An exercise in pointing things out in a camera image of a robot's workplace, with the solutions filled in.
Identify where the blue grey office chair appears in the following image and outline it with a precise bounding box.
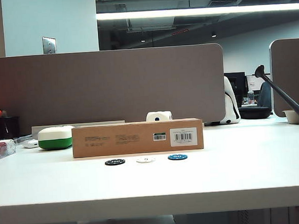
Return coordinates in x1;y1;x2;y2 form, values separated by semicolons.
256;81;274;108

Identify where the white and black plush toy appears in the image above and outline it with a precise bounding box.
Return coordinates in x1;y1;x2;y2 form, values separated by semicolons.
202;75;242;126

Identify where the narrow grey desk divider panel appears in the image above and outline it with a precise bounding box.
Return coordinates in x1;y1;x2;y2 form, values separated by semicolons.
269;38;299;119

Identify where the computer monitor with lit screen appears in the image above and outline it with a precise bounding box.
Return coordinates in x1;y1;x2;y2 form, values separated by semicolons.
246;73;266;94

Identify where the metal wall switch plate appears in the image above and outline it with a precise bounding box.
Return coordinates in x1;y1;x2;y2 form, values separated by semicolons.
42;35;57;55

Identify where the long ceiling light strip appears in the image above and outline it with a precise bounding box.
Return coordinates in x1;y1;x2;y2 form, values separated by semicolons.
96;1;299;22

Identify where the blue poker chip 50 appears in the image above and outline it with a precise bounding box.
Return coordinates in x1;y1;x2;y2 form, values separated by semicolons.
167;153;189;161

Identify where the brown cardboard rectangular box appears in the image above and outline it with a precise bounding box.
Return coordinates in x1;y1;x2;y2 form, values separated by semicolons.
70;118;205;158

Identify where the white poker chip 5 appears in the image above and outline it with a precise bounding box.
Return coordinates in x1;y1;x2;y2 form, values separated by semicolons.
135;156;156;164

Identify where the clear box with red chips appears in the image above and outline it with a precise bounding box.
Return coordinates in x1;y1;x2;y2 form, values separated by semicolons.
0;138;17;161

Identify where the black bowl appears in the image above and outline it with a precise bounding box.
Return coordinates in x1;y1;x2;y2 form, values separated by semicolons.
239;105;272;120

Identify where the white die with blue dot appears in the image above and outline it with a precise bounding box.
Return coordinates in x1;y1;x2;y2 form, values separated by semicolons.
145;110;173;122

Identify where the black poker chip 100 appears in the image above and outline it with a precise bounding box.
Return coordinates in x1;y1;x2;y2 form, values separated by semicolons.
104;158;126;166

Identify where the white and green rounded container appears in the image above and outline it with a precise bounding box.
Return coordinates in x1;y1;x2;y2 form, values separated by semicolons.
37;125;76;151

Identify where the dark grey watering can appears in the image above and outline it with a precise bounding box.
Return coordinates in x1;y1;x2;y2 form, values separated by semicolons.
254;62;299;131

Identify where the white paper bowl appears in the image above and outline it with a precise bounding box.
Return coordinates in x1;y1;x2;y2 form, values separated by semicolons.
282;109;299;125

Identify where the small white earbuds case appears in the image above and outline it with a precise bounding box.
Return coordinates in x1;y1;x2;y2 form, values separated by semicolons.
22;139;40;149

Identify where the black computer monitor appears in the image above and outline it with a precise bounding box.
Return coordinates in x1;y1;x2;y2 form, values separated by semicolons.
224;71;248;105

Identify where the wide grey desk divider panel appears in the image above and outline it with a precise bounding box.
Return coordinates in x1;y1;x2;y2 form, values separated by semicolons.
0;43;228;138

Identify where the black pot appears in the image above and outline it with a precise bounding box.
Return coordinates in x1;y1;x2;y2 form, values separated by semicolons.
0;116;22;140

